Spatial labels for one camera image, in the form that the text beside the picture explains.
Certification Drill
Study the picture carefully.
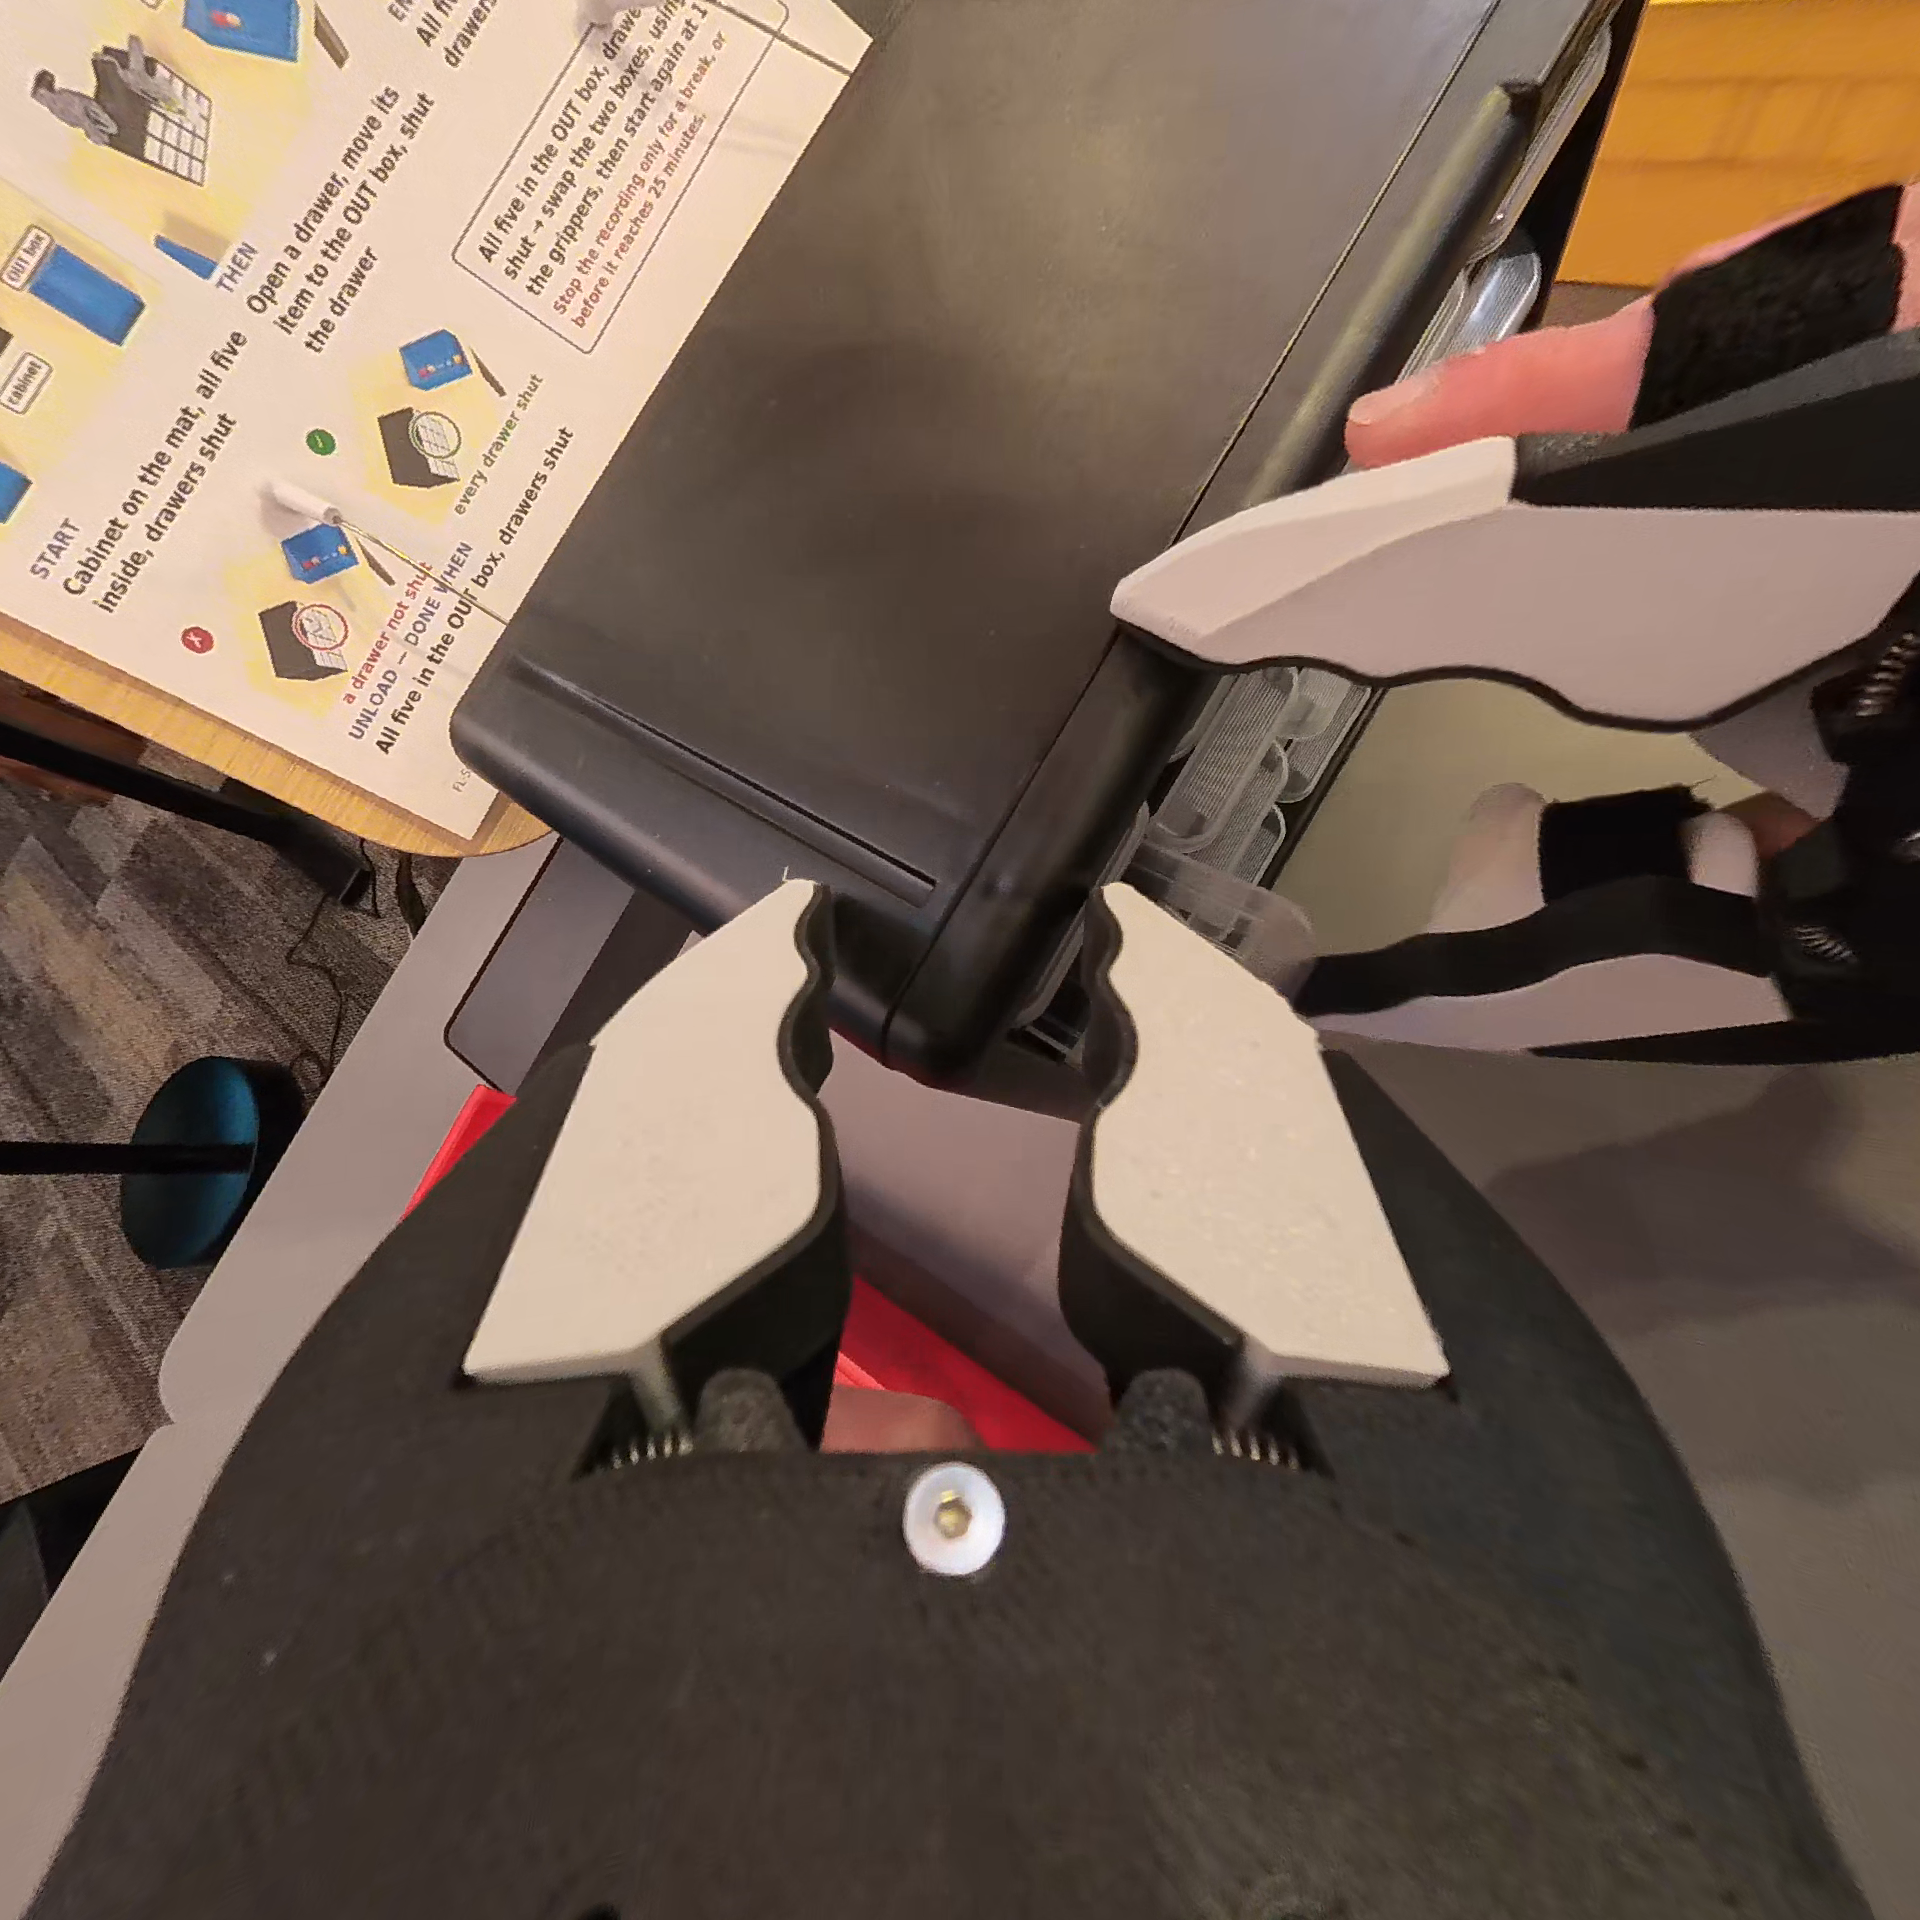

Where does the set of clear-front drawers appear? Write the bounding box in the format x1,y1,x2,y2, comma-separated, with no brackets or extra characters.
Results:
1036,29,1615,1051

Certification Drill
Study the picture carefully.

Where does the printed instruction sheet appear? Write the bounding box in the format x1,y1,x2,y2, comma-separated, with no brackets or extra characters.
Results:
0,0,875,842

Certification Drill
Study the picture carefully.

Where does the black drawer cabinet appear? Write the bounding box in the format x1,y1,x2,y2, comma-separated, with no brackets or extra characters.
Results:
451,0,1652,1085

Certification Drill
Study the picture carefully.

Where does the red box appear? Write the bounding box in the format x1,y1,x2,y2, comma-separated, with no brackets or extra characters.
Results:
404,1079,1097,1456

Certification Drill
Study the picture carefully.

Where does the black frame bar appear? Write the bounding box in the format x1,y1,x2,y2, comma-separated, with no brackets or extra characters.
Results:
0,721,378,906

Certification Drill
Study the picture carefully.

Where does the black cable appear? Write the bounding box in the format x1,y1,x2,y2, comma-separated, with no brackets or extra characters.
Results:
276,833,443,1089

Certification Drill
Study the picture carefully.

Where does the wooden table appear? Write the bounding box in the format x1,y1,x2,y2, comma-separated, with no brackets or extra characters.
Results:
0,615,560,863

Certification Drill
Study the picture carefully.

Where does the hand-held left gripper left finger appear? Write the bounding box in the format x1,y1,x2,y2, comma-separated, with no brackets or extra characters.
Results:
463,881,847,1431

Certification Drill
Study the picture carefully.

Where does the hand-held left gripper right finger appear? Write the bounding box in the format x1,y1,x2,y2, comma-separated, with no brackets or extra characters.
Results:
1056,885,1452,1431

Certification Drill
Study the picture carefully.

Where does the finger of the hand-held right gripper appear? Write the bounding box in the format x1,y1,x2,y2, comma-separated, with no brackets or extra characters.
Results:
1111,440,1920,823
1289,879,1920,1065

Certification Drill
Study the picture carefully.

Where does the person's right hand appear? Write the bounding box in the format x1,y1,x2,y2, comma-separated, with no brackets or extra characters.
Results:
1345,187,1920,939

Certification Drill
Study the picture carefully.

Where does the blue round stand base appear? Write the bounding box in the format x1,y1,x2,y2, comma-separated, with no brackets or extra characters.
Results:
0,1057,304,1274

